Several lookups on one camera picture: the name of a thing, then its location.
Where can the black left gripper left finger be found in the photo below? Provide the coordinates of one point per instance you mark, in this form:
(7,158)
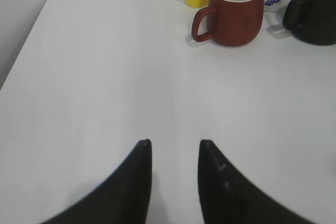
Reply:
(123,197)

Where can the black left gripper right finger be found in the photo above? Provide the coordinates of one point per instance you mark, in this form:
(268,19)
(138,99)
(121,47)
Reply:
(227,196)

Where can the dark red ceramic mug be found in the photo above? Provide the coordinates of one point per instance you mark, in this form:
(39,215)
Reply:
(230,23)

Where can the black mug front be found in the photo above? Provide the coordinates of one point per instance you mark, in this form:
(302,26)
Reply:
(312,21)

